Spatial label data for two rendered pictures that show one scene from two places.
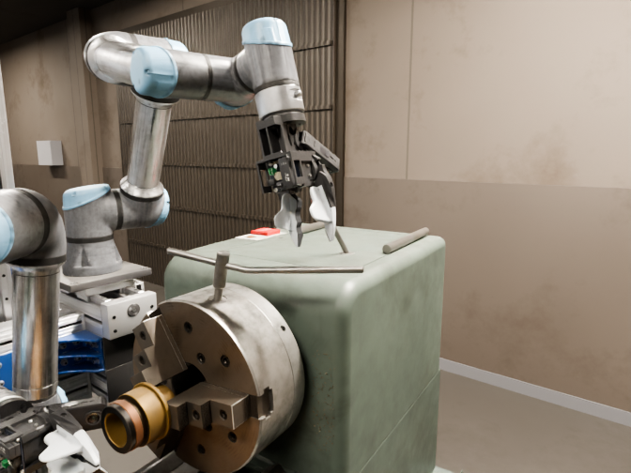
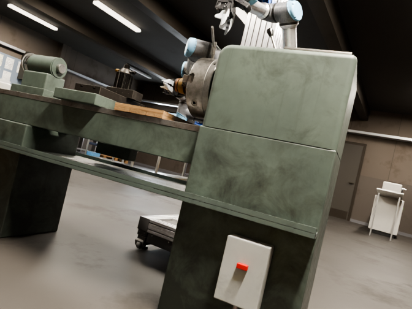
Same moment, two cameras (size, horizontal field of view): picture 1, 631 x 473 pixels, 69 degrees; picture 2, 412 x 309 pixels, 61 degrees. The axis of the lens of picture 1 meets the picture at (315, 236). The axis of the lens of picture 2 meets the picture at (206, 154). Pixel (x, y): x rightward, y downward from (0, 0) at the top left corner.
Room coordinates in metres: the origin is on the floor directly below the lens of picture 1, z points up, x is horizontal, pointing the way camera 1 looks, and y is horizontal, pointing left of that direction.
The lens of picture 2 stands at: (0.56, -1.64, 0.71)
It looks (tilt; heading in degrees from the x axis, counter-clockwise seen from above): 1 degrees up; 81
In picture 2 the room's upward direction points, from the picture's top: 13 degrees clockwise
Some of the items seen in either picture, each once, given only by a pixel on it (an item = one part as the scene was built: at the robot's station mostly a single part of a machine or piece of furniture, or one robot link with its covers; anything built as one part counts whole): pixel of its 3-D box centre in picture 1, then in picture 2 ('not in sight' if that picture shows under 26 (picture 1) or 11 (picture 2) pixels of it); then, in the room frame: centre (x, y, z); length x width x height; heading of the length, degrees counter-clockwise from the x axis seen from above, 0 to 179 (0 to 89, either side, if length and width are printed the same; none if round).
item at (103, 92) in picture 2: not in sight; (111, 98); (0.26, 0.53, 0.95); 0.43 x 0.18 x 0.04; 58
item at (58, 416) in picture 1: (60, 427); not in sight; (0.59, 0.36, 1.10); 0.09 x 0.02 x 0.05; 58
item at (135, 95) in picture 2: not in sight; (124, 94); (0.32, 0.57, 1.00); 0.20 x 0.10 x 0.05; 148
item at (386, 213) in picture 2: not in sight; (387, 209); (6.08, 5.67, 0.59); 2.40 x 0.60 x 1.18; 52
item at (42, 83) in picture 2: not in sight; (43, 76); (-0.24, 0.83, 1.01); 0.30 x 0.20 x 0.29; 148
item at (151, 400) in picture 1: (142, 415); (184, 86); (0.65, 0.27, 1.08); 0.09 x 0.09 x 0.09; 58
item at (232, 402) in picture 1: (218, 406); (189, 81); (0.66, 0.15, 1.09); 0.12 x 0.11 x 0.05; 58
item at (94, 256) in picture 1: (91, 251); not in sight; (1.23, 0.62, 1.21); 0.15 x 0.15 x 0.10
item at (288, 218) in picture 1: (285, 221); (224, 26); (0.76, 0.05, 1.37); 0.06 x 0.03 x 0.09; 148
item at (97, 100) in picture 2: not in sight; (105, 106); (0.23, 0.58, 0.90); 0.53 x 0.30 x 0.06; 58
